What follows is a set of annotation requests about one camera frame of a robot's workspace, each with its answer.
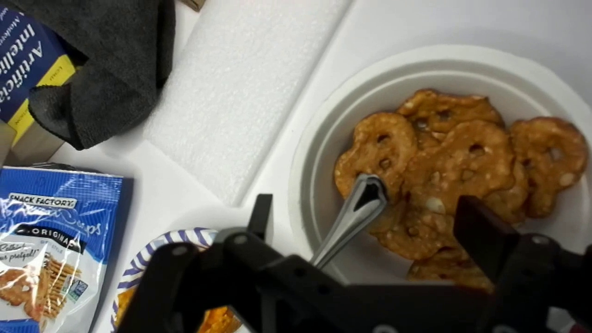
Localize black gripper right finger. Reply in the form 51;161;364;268
453;196;592;333

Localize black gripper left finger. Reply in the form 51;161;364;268
116;192;329;333

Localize metal spoon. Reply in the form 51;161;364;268
308;172;388;270

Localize blue patterned paper bowl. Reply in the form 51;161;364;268
109;225;247;333

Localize white bowl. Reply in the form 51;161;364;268
286;42;592;294

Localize orange snack pieces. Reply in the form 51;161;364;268
112;286;244;333

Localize blue pretzel snack bag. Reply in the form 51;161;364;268
0;164;134;333

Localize brown pretzel crisps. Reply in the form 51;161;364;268
332;88;590;292

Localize small wooden box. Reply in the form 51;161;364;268
0;118;66;166

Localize black cloth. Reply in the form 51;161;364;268
5;0;177;151

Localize colourful game box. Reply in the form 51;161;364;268
0;5;79;146

